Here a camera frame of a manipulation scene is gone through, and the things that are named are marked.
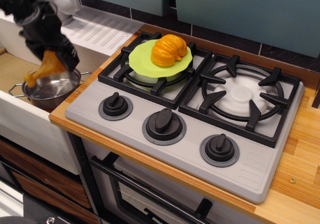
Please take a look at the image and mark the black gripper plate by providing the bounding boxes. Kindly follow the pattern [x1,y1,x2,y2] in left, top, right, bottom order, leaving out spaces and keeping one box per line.
[19,9,80,71]

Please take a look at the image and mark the toy chicken drumstick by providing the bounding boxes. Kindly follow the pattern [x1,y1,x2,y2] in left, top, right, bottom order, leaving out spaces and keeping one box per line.
[24,50,67,88]

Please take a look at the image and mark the orange toy pumpkin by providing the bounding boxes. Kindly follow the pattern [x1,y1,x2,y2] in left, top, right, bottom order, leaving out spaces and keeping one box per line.
[150,34,188,67]

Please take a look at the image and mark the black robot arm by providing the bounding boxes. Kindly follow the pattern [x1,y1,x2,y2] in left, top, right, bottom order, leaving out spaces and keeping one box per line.
[0,0,79,72]

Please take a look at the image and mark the small steel pot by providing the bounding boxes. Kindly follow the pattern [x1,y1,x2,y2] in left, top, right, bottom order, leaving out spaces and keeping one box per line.
[8,69,91,110]

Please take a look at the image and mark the white toy sink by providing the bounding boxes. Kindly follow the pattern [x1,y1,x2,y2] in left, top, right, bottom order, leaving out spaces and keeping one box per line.
[0,6,142,175]

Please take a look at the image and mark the light green plate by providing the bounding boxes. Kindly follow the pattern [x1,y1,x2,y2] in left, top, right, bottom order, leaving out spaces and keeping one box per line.
[128,39,193,78]

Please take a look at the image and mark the grey toy faucet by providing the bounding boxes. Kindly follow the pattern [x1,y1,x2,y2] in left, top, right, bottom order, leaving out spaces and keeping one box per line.
[47,0,81,26]

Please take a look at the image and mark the black left stove knob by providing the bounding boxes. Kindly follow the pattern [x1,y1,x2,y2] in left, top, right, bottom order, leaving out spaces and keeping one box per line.
[98,92,133,121]

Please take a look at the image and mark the black stove knob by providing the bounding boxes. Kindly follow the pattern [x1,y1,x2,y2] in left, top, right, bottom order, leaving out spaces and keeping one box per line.
[199,134,240,168]
[98,92,133,121]
[142,108,187,146]

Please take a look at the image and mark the black left burner grate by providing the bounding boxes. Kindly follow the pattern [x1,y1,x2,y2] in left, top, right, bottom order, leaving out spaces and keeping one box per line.
[98,32,213,109]

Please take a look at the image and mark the black burner grate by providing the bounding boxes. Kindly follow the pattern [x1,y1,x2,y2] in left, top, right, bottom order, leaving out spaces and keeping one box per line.
[179,54,305,148]
[98,32,213,109]

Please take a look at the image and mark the wooden drawer fronts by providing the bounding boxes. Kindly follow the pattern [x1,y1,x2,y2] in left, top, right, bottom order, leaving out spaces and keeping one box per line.
[0,136,99,224]

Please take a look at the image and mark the black middle stove knob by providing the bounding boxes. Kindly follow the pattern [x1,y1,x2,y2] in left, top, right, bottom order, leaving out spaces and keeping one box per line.
[142,108,187,146]

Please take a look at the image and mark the toy oven door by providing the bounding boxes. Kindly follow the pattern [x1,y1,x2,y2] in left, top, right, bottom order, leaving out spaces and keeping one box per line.
[89,152,258,224]

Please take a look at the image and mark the black right stove knob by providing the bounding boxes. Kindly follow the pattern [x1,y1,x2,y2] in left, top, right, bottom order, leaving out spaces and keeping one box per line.
[199,134,240,168]

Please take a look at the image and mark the black right burner grate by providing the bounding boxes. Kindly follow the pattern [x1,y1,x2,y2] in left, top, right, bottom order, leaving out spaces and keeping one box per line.
[179,54,305,148]

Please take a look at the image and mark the grey toy stove top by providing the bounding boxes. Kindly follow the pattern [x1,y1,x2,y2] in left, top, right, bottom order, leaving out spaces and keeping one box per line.
[65,76,290,203]

